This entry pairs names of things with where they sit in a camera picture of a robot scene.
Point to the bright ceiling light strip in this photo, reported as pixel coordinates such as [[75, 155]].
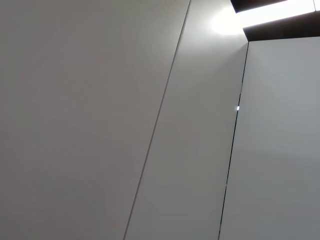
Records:
[[275, 12]]

